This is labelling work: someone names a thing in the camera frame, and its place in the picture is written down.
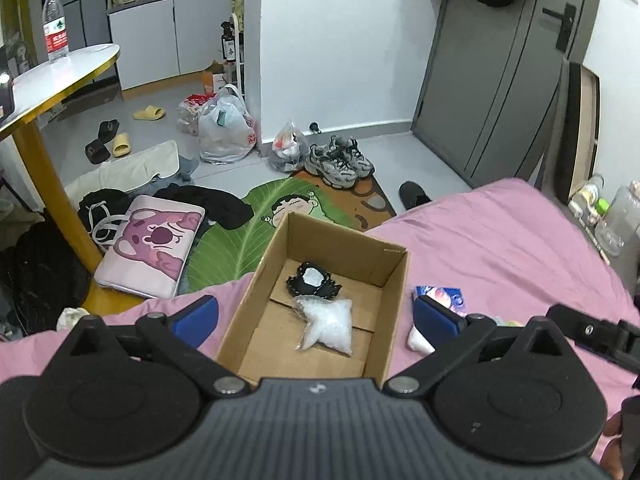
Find clear bag white beads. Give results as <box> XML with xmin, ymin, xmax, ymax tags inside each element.
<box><xmin>293</xmin><ymin>296</ymin><xmax>352</xmax><ymax>356</ymax></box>

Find black stitched pouch white centre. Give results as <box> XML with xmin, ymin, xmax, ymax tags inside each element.
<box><xmin>285</xmin><ymin>261</ymin><xmax>342</xmax><ymax>300</ymax></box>

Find right hand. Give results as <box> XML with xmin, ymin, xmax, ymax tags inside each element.
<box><xmin>600</xmin><ymin>412</ymin><xmax>625</xmax><ymax>480</ymax></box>

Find blue printed tissue packet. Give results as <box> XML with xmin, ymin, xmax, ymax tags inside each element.
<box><xmin>412</xmin><ymin>285</ymin><xmax>466</xmax><ymax>315</ymax></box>

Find pink bear tote bag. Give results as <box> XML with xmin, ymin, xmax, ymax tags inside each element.
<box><xmin>91</xmin><ymin>195</ymin><xmax>205</xmax><ymax>299</ymax></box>

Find pink bed sheet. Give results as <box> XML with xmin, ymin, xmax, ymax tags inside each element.
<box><xmin>0</xmin><ymin>176</ymin><xmax>640</xmax><ymax>461</ymax></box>

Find green leaf cartoon rug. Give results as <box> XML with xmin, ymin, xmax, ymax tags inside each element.
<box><xmin>178</xmin><ymin>171</ymin><xmax>396</xmax><ymax>295</ymax></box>

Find clear plastic water jug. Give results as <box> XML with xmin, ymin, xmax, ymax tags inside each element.
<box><xmin>594</xmin><ymin>181</ymin><xmax>640</xmax><ymax>257</ymax></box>

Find brown cardboard box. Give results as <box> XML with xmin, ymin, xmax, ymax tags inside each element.
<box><xmin>216</xmin><ymin>214</ymin><xmax>409</xmax><ymax>384</ymax></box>

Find green-cap baby bottle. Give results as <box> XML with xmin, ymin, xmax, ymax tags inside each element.
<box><xmin>568</xmin><ymin>174</ymin><xmax>608</xmax><ymax>228</ymax></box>

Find black shoe by bed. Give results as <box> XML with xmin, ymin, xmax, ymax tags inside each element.
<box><xmin>398</xmin><ymin>181</ymin><xmax>432</xmax><ymax>210</ymax></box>

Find black clothes on floor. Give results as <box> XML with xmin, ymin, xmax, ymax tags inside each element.
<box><xmin>78</xmin><ymin>183</ymin><xmax>254</xmax><ymax>252</ymax></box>

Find cream cloth on floor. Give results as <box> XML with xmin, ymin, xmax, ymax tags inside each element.
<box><xmin>65</xmin><ymin>140</ymin><xmax>180</xmax><ymax>209</ymax></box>

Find grey sneaker right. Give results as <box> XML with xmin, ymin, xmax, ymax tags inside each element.
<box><xmin>331</xmin><ymin>136</ymin><xmax>374</xmax><ymax>179</ymax></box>

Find grey sneaker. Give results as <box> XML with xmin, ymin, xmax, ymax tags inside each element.
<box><xmin>304</xmin><ymin>144</ymin><xmax>358</xmax><ymax>190</ymax></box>
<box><xmin>331</xmin><ymin>136</ymin><xmax>374</xmax><ymax>179</ymax></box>

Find yellow slipper near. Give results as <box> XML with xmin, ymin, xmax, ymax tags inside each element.
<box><xmin>112</xmin><ymin>132</ymin><xmax>131</xmax><ymax>158</ymax></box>

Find yellow slipper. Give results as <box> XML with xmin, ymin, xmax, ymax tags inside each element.
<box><xmin>132</xmin><ymin>105</ymin><xmax>166</xmax><ymax>122</ymax></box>
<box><xmin>112</xmin><ymin>132</ymin><xmax>131</xmax><ymax>158</ymax></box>

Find black slipper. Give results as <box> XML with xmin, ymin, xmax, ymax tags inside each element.
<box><xmin>85</xmin><ymin>119</ymin><xmax>119</xmax><ymax>165</ymax></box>

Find grey sneaker left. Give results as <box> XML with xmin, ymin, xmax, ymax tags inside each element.
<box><xmin>304</xmin><ymin>144</ymin><xmax>358</xmax><ymax>190</ymax></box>

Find white plastic shopping bag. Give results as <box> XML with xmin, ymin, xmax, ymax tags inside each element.
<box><xmin>198</xmin><ymin>84</ymin><xmax>257</xmax><ymax>165</ymax></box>

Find clear bag of trash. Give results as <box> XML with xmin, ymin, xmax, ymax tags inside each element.
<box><xmin>268</xmin><ymin>120</ymin><xmax>309</xmax><ymax>174</ymax></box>

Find grey door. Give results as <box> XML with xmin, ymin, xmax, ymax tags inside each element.
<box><xmin>412</xmin><ymin>0</ymin><xmax>599</xmax><ymax>188</ymax></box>

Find yellow slipper far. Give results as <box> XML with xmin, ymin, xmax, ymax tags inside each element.
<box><xmin>132</xmin><ymin>105</ymin><xmax>166</xmax><ymax>122</ymax></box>

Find leaning wooden framed board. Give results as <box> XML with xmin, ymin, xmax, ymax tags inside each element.
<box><xmin>554</xmin><ymin>62</ymin><xmax>600</xmax><ymax>205</ymax></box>

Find small cardboard box on floor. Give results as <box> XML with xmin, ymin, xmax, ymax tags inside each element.
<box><xmin>202</xmin><ymin>61</ymin><xmax>235</xmax><ymax>96</ymax></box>

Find dark spray bottle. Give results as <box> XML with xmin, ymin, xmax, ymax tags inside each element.
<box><xmin>220</xmin><ymin>21</ymin><xmax>236</xmax><ymax>62</ymax></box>

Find white floor cabinet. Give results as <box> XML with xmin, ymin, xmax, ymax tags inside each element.
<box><xmin>108</xmin><ymin>0</ymin><xmax>233</xmax><ymax>90</ymax></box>

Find red-label water bottle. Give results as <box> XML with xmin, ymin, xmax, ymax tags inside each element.
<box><xmin>42</xmin><ymin>0</ymin><xmax>68</xmax><ymax>62</ymax></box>

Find black door handle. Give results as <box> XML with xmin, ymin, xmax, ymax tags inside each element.
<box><xmin>542</xmin><ymin>3</ymin><xmax>577</xmax><ymax>53</ymax></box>

